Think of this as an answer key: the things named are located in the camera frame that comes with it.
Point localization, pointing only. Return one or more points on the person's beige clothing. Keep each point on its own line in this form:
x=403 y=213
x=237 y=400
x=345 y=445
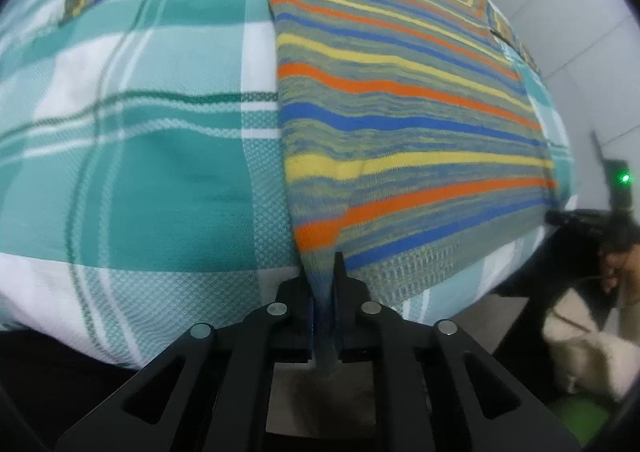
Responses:
x=595 y=352

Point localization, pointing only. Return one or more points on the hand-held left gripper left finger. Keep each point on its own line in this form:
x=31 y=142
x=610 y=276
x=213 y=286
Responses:
x=309 y=322

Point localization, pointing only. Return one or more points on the green round object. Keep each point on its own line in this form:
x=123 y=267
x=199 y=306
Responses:
x=582 y=417

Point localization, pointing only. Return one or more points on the teal white checked bed sheet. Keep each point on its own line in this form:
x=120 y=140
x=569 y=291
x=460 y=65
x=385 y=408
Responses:
x=150 y=157

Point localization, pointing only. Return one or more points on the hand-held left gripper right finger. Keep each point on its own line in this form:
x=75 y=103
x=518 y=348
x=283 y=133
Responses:
x=338 y=322

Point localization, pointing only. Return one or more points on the multicolour striped knit sweater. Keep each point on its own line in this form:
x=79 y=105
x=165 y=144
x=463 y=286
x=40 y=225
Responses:
x=400 y=132

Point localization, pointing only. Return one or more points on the person's right hand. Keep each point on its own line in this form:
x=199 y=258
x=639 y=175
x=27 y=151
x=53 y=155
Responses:
x=617 y=267

